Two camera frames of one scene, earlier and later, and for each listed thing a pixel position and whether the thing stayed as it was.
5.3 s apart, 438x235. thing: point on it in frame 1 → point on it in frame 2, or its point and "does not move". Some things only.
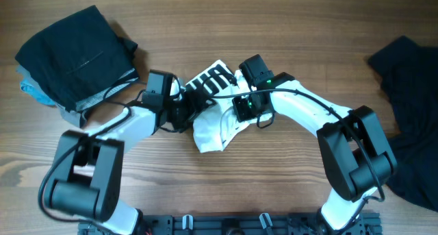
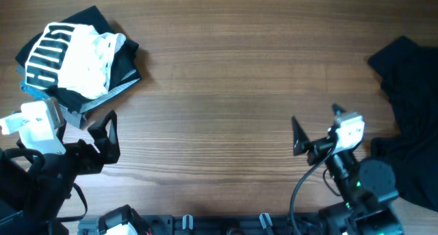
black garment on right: x=409 y=74 does not move
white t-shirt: x=215 y=128 → x=74 y=57
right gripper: x=243 y=111 → x=317 y=149
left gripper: x=194 y=107 → x=94 y=162
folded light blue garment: x=33 y=88 does not move
